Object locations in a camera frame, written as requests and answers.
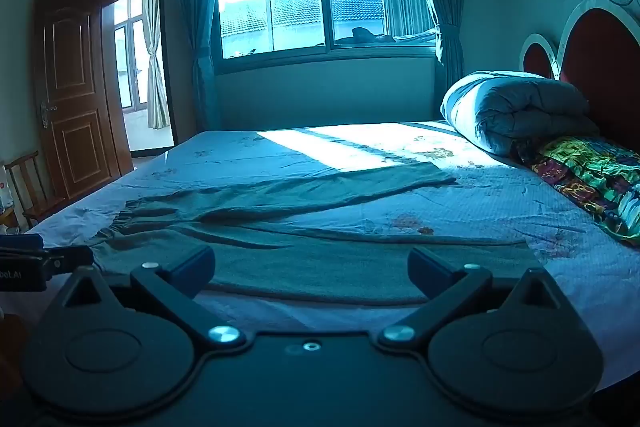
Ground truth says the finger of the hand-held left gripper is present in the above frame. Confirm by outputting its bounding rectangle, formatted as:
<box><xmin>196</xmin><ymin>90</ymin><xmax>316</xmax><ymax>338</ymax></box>
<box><xmin>42</xmin><ymin>245</ymin><xmax>96</xmax><ymax>281</ymax></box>

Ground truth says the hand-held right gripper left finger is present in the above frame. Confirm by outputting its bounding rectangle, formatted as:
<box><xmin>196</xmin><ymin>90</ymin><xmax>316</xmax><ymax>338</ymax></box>
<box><xmin>62</xmin><ymin>246</ymin><xmax>247</xmax><ymax>356</ymax></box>

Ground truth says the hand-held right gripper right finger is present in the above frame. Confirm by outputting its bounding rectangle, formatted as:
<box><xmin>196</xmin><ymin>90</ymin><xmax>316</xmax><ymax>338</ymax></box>
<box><xmin>377</xmin><ymin>247</ymin><xmax>563</xmax><ymax>354</ymax></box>

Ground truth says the grey fleece blanket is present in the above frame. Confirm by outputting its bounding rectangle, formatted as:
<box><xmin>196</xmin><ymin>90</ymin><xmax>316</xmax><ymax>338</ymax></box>
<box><xmin>87</xmin><ymin>162</ymin><xmax>547</xmax><ymax>308</ymax></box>

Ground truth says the wooden chair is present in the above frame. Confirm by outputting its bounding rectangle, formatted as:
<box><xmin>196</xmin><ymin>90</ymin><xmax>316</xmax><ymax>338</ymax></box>
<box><xmin>4</xmin><ymin>150</ymin><xmax>67</xmax><ymax>229</ymax></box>

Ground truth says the bed with floral sheet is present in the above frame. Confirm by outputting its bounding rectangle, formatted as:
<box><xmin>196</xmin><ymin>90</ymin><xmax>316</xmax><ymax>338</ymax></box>
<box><xmin>25</xmin><ymin>121</ymin><xmax>640</xmax><ymax>393</ymax></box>

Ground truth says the brown wooden door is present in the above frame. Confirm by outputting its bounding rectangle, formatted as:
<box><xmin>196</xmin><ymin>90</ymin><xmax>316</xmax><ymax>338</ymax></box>
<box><xmin>32</xmin><ymin>0</ymin><xmax>135</xmax><ymax>202</ymax></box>

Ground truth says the colourful patterned pillow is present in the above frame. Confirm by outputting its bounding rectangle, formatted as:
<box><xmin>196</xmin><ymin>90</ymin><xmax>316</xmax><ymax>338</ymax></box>
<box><xmin>517</xmin><ymin>136</ymin><xmax>640</xmax><ymax>249</ymax></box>

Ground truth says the rolled grey quilt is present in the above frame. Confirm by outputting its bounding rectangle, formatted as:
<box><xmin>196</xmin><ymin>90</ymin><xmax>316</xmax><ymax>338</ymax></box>
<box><xmin>440</xmin><ymin>71</ymin><xmax>601</xmax><ymax>158</ymax></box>

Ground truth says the pale doorway curtain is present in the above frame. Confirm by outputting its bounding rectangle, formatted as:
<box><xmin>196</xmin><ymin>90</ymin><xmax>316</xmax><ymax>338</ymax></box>
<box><xmin>141</xmin><ymin>0</ymin><xmax>172</xmax><ymax>131</ymax></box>

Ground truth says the dark object on windowsill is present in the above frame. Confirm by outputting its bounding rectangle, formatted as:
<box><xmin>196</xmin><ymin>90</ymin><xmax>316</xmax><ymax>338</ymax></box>
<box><xmin>334</xmin><ymin>26</ymin><xmax>396</xmax><ymax>45</ymax></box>

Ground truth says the red heart-shaped headboard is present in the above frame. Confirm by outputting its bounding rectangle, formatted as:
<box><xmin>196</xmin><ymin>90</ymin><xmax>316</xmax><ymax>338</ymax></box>
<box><xmin>520</xmin><ymin>0</ymin><xmax>640</xmax><ymax>152</ymax></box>

